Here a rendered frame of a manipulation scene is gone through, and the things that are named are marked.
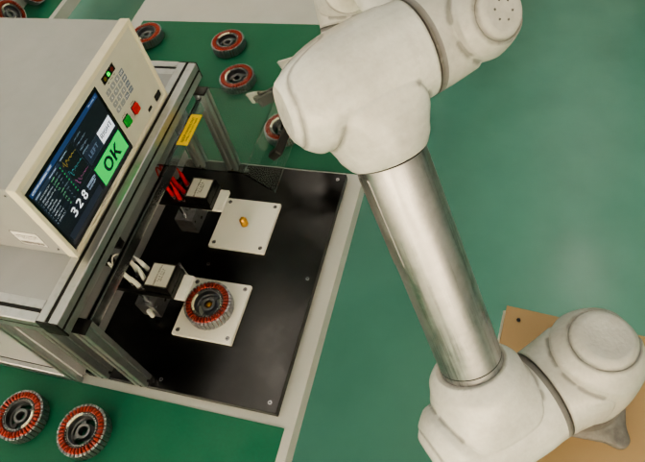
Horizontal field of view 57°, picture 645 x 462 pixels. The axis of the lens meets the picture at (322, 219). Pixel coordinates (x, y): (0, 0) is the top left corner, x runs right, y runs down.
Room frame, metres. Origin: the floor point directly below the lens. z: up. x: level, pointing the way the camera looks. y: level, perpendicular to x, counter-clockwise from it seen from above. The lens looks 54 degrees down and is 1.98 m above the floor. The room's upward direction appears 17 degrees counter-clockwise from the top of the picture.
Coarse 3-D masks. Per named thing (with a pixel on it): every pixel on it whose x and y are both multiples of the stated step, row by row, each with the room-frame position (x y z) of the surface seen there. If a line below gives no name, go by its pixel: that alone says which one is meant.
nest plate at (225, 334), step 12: (192, 288) 0.80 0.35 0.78; (228, 288) 0.77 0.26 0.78; (240, 288) 0.76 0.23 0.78; (240, 300) 0.73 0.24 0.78; (180, 312) 0.74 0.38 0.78; (240, 312) 0.70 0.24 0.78; (180, 324) 0.71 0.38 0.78; (228, 324) 0.68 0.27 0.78; (192, 336) 0.67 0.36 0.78; (204, 336) 0.67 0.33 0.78; (216, 336) 0.66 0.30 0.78; (228, 336) 0.65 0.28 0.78
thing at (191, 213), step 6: (186, 210) 1.01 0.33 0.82; (192, 210) 1.00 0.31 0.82; (198, 210) 1.00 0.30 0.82; (204, 210) 1.02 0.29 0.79; (180, 216) 0.99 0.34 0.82; (186, 216) 0.99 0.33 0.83; (192, 216) 0.98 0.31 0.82; (198, 216) 0.99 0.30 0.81; (204, 216) 1.01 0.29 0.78; (180, 222) 0.98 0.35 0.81; (186, 222) 0.97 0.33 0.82; (192, 222) 0.97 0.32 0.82; (198, 222) 0.98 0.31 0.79; (180, 228) 0.99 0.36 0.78; (186, 228) 0.98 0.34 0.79; (192, 228) 0.97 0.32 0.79; (198, 228) 0.97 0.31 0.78
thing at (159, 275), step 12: (156, 264) 0.80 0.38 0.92; (168, 264) 0.79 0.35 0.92; (132, 276) 0.80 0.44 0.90; (156, 276) 0.77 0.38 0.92; (168, 276) 0.76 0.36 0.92; (180, 276) 0.77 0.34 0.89; (192, 276) 0.77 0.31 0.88; (120, 288) 0.78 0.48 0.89; (132, 288) 0.77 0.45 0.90; (144, 288) 0.75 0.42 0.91; (156, 288) 0.74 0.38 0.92; (168, 288) 0.73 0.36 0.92; (180, 288) 0.74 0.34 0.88; (144, 300) 0.77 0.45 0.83; (180, 300) 0.72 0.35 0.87
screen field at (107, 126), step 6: (108, 120) 0.94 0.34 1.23; (102, 126) 0.92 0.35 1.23; (108, 126) 0.93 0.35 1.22; (102, 132) 0.91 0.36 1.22; (108, 132) 0.92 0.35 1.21; (96, 138) 0.89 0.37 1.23; (102, 138) 0.90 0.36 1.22; (90, 144) 0.87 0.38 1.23; (96, 144) 0.88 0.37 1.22; (102, 144) 0.89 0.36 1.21; (90, 150) 0.87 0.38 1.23; (96, 150) 0.88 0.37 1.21; (84, 156) 0.85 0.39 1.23; (90, 156) 0.86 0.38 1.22; (96, 156) 0.87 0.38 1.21; (90, 162) 0.85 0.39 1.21
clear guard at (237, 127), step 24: (192, 96) 1.13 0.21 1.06; (216, 96) 1.11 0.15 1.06; (240, 96) 1.08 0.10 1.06; (264, 96) 1.06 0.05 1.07; (216, 120) 1.03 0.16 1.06; (240, 120) 1.01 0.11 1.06; (264, 120) 0.98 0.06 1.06; (168, 144) 1.00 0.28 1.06; (192, 144) 0.98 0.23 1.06; (216, 144) 0.95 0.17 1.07; (240, 144) 0.93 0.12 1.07; (264, 144) 0.93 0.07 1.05; (288, 144) 0.94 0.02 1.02; (192, 168) 0.91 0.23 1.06; (216, 168) 0.89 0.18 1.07; (240, 168) 0.87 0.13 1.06; (264, 168) 0.87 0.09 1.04
